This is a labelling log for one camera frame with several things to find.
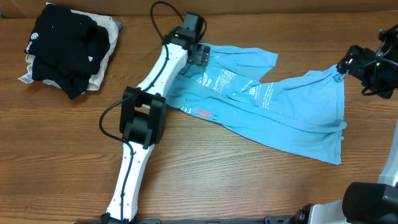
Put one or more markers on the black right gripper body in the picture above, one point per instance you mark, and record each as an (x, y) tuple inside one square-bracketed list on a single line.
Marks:
[(379, 76)]

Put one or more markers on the grey folded garment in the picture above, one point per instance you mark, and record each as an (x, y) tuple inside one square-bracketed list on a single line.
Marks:
[(118, 24)]

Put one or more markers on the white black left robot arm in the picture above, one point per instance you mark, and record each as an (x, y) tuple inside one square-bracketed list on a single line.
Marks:
[(143, 115)]

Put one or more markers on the black folded garment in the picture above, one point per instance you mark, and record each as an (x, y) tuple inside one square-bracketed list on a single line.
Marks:
[(65, 49)]

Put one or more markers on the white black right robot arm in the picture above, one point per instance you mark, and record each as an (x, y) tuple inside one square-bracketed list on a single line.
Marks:
[(362, 202)]

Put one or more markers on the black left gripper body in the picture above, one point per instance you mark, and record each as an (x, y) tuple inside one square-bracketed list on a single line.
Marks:
[(201, 55)]

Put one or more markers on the light blue printed t-shirt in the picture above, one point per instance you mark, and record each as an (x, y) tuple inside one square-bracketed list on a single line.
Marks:
[(301, 115)]

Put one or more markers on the beige folded garment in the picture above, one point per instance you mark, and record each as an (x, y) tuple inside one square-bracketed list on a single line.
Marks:
[(109, 34)]

